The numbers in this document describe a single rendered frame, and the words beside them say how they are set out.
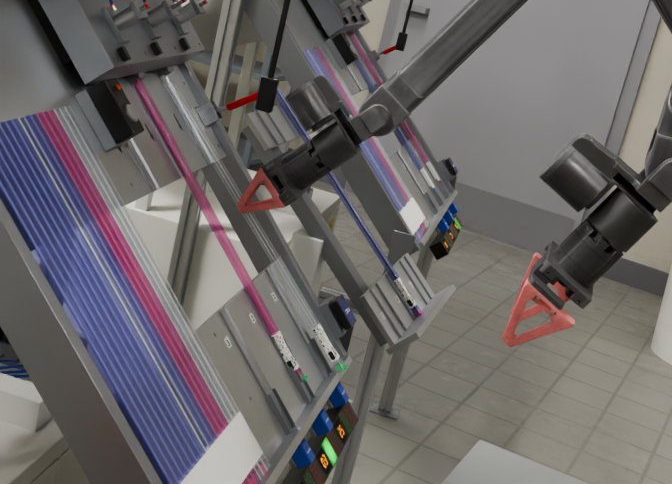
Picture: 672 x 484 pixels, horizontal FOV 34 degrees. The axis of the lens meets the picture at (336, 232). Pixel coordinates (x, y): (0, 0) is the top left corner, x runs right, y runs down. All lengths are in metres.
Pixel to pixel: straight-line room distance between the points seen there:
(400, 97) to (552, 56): 4.03
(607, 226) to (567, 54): 4.38
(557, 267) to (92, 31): 0.64
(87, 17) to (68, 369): 0.48
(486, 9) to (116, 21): 0.51
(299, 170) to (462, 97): 4.14
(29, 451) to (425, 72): 0.75
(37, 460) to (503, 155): 4.37
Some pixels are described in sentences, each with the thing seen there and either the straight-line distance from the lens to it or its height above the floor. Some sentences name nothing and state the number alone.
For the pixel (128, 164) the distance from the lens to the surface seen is 1.46.
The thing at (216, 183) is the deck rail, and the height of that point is 0.94.
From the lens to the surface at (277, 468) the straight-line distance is 1.40.
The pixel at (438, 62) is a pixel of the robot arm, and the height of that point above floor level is 1.23.
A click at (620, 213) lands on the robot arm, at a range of 1.22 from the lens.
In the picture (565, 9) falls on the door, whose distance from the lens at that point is 5.59.
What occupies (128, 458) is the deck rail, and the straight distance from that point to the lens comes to 1.17.
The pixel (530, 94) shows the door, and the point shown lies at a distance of 5.63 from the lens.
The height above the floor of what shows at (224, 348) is 0.83.
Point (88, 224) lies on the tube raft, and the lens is 1.28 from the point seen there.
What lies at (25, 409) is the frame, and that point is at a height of 0.65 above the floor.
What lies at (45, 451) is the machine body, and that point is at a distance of 1.58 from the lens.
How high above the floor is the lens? 1.39
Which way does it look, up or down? 16 degrees down
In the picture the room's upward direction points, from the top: 14 degrees clockwise
